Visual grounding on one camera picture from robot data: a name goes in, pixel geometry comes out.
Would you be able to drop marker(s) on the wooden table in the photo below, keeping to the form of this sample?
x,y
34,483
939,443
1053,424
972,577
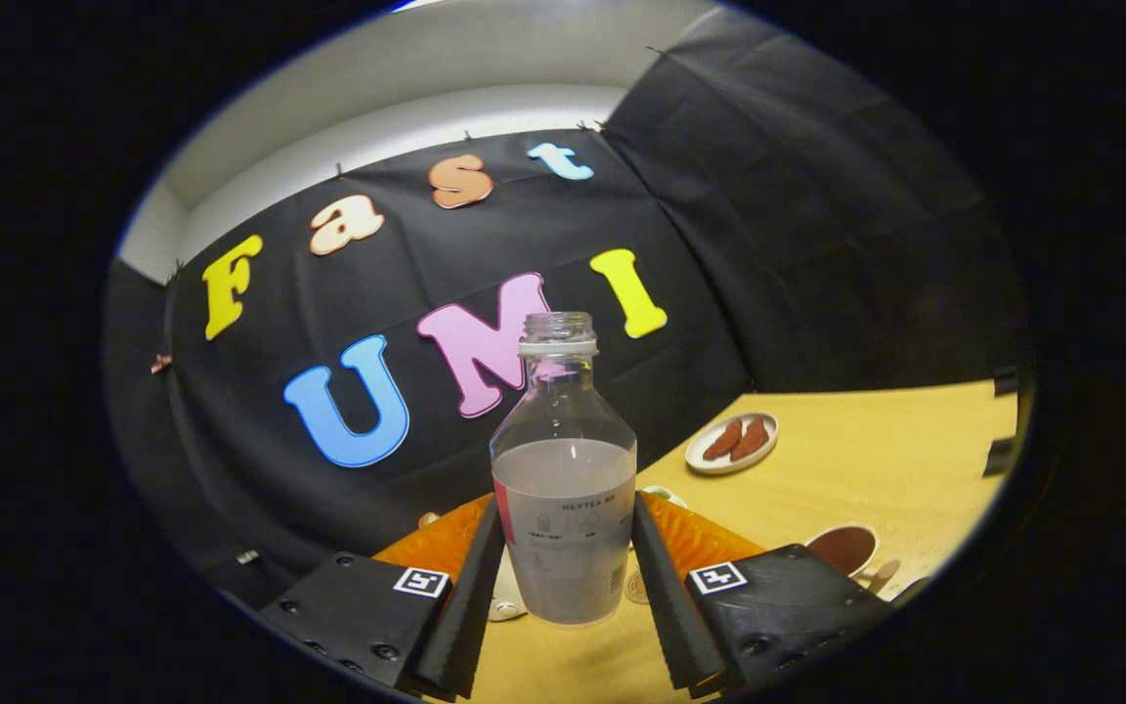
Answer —
x,y
866,460

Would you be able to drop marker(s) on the round wooden coaster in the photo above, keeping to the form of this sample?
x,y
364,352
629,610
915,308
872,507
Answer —
x,y
636,589

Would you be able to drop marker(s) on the white toaster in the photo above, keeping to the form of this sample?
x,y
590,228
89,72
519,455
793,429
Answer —
x,y
507,598

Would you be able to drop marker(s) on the clear plastic juice bottle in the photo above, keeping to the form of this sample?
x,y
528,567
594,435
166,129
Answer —
x,y
563,528

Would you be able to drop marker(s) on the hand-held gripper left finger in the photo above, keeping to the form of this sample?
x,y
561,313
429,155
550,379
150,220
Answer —
x,y
465,626

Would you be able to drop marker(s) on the round white plate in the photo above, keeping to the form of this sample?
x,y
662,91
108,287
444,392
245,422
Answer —
x,y
710,462

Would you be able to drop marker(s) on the small white seasoning dish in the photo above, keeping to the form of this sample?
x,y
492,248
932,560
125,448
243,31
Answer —
x,y
666,495

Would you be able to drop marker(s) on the brown sausage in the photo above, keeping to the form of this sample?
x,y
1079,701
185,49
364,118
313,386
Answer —
x,y
722,441
751,439

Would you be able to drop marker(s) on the pink backdrop clip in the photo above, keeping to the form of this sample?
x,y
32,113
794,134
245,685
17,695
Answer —
x,y
161,364

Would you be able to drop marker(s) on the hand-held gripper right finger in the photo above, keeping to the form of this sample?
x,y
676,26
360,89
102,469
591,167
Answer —
x,y
666,616

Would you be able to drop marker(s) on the black table edge clamp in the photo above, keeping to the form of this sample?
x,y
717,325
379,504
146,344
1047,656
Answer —
x,y
998,456
1005,380

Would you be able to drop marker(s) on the black backdrop cloth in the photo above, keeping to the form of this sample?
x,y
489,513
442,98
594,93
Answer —
x,y
817,244

